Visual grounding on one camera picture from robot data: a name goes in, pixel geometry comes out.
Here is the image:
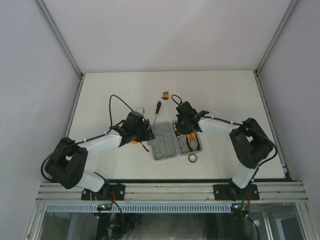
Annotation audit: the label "screwdriver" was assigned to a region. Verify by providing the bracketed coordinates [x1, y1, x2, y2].
[172, 123, 182, 150]
[153, 101, 162, 124]

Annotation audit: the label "orange black pliers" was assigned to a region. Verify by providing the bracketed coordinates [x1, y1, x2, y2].
[186, 132, 201, 152]

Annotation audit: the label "grey plastic tool case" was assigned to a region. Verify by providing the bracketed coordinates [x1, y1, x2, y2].
[148, 121, 203, 161]

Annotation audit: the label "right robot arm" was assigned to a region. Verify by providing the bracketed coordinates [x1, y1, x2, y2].
[176, 101, 278, 200]

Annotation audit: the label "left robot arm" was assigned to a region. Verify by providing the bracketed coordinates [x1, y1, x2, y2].
[41, 111, 155, 200]

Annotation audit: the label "orange tape measure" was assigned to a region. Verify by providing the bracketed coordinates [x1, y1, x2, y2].
[130, 140, 150, 153]

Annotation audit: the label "orange hex key set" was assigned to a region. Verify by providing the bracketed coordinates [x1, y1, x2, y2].
[161, 91, 169, 100]

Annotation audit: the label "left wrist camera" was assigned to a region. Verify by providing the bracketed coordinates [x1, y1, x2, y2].
[135, 107, 145, 116]

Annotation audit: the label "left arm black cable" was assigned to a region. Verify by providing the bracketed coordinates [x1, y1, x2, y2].
[108, 94, 135, 128]

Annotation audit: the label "aluminium front rail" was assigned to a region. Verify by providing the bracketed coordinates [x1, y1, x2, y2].
[36, 182, 308, 203]

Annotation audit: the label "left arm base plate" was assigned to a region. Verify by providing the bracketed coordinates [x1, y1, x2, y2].
[81, 183, 126, 201]

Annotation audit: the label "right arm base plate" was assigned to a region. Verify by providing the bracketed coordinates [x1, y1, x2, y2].
[213, 184, 260, 201]

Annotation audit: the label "grey slotted cable duct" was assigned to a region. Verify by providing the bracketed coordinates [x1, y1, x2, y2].
[45, 202, 233, 214]

